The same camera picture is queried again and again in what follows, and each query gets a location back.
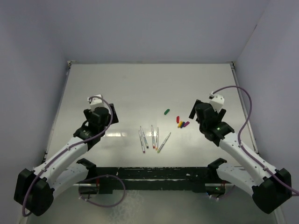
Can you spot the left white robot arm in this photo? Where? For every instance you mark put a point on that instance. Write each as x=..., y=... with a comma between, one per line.
x=36, y=189

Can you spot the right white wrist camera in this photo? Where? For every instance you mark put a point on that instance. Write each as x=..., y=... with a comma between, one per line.
x=216, y=101

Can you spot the blue pen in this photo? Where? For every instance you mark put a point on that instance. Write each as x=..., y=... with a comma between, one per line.
x=144, y=137

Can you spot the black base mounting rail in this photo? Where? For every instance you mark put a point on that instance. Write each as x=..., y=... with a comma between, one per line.
x=105, y=180

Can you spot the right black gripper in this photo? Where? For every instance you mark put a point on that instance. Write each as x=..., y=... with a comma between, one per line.
x=220, y=115

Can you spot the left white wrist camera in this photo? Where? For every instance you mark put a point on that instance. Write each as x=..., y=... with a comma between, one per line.
x=95, y=102

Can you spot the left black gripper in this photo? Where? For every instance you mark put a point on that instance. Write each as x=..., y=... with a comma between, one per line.
x=88, y=113

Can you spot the purple pen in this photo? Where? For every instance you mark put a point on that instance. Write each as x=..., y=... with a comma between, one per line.
x=141, y=141

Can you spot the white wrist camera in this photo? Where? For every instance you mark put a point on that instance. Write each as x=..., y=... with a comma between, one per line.
x=216, y=101
x=95, y=102

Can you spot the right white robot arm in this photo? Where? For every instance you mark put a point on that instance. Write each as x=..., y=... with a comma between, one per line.
x=268, y=186

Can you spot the green tipped pen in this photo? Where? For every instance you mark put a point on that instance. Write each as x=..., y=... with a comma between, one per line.
x=163, y=143

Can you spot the red tipped pen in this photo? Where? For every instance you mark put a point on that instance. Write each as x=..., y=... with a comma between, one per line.
x=153, y=137

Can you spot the yellow tipped pen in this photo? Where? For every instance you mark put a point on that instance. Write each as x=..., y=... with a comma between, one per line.
x=157, y=139

